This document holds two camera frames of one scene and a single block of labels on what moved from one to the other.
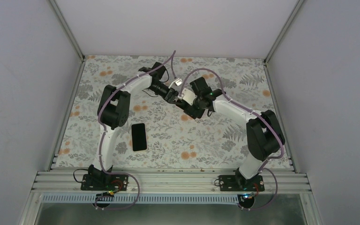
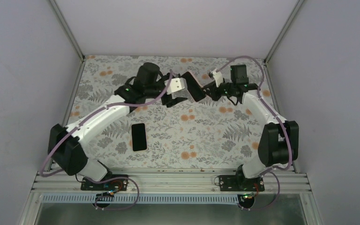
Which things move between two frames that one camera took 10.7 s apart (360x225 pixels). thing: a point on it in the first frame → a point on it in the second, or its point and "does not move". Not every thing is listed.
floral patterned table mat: (216, 139) does not move
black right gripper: (194, 113) → (213, 92)
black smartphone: (138, 137) does not move
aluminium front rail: (69, 181) does not move
